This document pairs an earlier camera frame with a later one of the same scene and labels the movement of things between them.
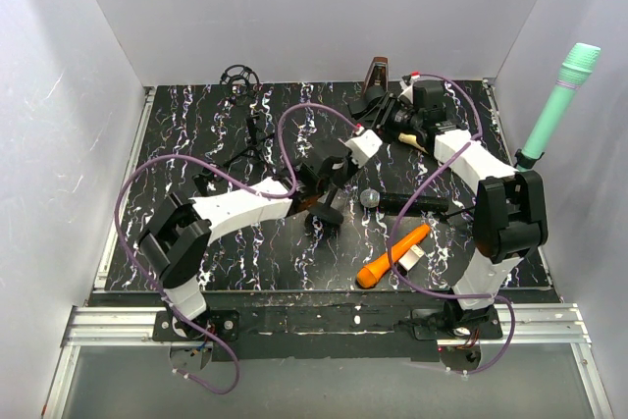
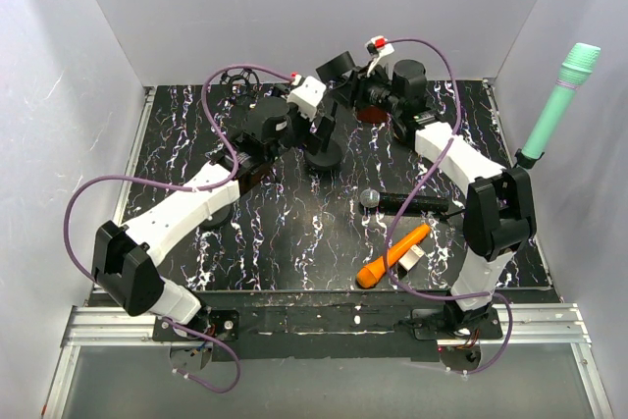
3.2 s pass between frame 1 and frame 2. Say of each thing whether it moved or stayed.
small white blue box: stayed
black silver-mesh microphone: stayed
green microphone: stayed
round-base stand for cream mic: moved
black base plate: stayed
